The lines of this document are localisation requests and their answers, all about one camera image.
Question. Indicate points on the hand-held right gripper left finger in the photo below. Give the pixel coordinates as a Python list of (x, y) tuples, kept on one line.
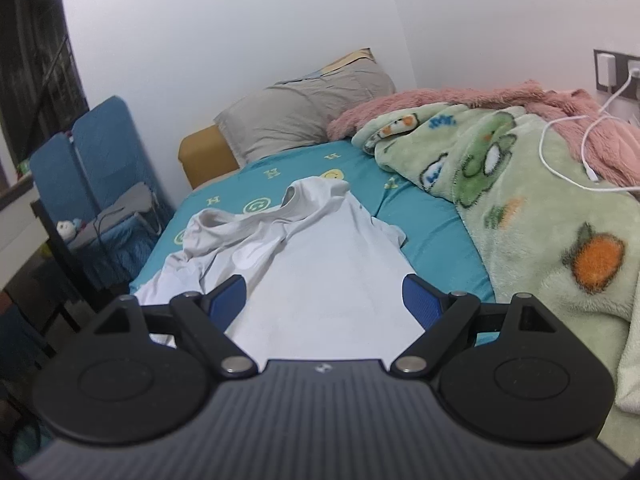
[(229, 301)]

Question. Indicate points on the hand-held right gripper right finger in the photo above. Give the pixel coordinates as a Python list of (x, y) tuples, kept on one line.
[(421, 301)]

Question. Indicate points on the white shirt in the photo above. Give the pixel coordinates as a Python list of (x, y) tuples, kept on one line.
[(325, 270)]

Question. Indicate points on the teal printed bed sheet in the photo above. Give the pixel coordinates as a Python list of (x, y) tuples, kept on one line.
[(430, 225)]

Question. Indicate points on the blue patterned cloth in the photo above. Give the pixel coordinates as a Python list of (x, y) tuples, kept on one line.
[(120, 252)]

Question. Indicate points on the green cartoon printed blanket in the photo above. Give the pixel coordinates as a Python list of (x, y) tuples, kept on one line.
[(525, 220)]

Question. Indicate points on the grey cloth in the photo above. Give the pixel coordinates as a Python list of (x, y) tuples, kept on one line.
[(125, 206)]

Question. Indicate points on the yellow padded bed end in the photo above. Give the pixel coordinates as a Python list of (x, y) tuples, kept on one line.
[(205, 155)]

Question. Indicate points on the small plush toy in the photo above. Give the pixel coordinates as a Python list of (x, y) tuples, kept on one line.
[(67, 229)]

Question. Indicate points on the dark table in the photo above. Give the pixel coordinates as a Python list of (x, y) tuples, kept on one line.
[(52, 240)]

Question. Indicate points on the pink fluffy blanket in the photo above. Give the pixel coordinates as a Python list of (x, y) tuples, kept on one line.
[(380, 110)]

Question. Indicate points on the blue padded chair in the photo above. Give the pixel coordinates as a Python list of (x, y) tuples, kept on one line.
[(110, 145)]

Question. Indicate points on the grey pillow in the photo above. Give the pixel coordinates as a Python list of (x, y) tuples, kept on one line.
[(300, 110)]

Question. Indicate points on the yellow pillow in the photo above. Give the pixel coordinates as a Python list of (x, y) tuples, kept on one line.
[(351, 59)]

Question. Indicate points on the dark window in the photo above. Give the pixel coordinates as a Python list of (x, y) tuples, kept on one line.
[(35, 60)]

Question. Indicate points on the white wall charger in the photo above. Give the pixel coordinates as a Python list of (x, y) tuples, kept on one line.
[(606, 71)]

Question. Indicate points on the grey wall socket plate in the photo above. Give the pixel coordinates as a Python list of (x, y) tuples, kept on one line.
[(622, 62)]

